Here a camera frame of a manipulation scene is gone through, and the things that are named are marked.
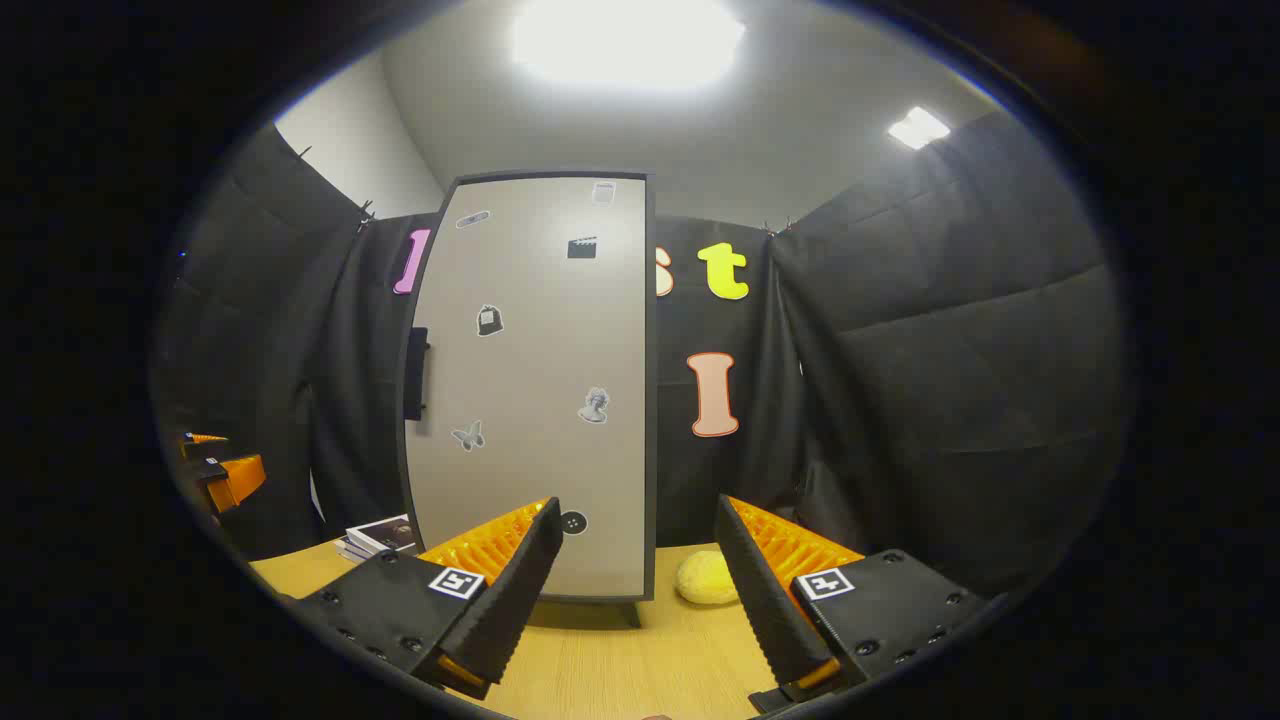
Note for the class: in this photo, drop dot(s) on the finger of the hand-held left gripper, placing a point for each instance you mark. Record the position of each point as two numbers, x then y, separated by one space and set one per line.
240 478
205 440

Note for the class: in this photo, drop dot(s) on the large ceiling light panel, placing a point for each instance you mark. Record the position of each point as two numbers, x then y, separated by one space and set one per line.
630 40

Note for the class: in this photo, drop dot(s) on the yellow round sponge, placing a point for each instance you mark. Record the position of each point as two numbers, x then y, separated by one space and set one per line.
705 580

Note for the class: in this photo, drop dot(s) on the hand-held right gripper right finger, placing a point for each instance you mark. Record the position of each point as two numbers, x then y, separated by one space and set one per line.
765 610

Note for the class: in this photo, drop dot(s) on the plain white book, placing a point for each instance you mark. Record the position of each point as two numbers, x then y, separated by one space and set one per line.
350 551

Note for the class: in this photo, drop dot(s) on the white book portrait cover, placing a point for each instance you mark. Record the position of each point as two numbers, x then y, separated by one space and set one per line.
385 533

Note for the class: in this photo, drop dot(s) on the small ceiling light panel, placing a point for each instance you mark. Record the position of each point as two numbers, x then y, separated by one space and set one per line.
918 128

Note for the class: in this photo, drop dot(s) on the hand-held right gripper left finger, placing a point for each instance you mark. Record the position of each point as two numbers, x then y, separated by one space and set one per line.
520 590

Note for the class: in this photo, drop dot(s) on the black backdrop cloth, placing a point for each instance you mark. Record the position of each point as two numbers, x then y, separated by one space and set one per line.
950 350

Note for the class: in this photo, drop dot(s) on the grey cabinet door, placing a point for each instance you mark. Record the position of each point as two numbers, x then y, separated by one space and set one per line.
530 350

